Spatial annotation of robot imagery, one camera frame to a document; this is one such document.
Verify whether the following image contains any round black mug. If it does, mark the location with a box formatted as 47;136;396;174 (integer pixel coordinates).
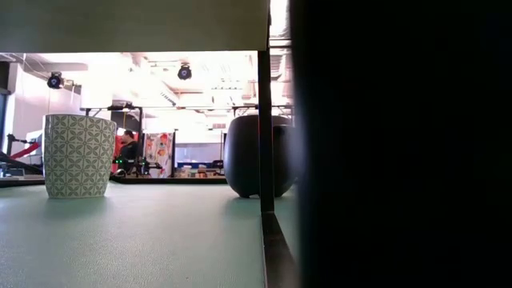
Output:
222;114;300;199

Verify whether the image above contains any white green patterned mug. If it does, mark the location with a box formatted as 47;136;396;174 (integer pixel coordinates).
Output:
42;114;118;200

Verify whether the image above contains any black metal shelf leg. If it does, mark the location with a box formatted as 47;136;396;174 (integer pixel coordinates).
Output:
291;0;512;288
257;0;301;288

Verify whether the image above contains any black table border strip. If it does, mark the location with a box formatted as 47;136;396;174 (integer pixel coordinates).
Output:
0;175;230;189

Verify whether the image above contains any colourful floral cloth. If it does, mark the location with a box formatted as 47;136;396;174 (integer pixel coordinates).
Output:
143;131;175;179

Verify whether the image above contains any black round ceiling device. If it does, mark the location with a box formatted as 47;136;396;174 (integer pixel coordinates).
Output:
46;71;65;90
177;63;193;82

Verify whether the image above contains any person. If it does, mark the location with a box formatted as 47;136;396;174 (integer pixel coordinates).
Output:
117;129;140;175

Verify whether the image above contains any red cloth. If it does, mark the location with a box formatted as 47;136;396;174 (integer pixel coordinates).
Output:
113;134;139;174

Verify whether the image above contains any light wooden shelf board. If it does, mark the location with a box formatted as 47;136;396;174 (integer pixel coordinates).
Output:
0;0;270;54

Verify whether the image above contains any computer monitor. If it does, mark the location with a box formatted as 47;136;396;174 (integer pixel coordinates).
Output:
25;129;45;159

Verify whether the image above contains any red slanted bar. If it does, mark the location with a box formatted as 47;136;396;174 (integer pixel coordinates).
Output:
10;142;42;160

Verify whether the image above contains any black slanted bar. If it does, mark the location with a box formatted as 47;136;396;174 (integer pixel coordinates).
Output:
0;150;44;176

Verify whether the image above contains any black background frame stand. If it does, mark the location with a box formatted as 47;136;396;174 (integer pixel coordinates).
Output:
230;104;259;118
79;104;144;177

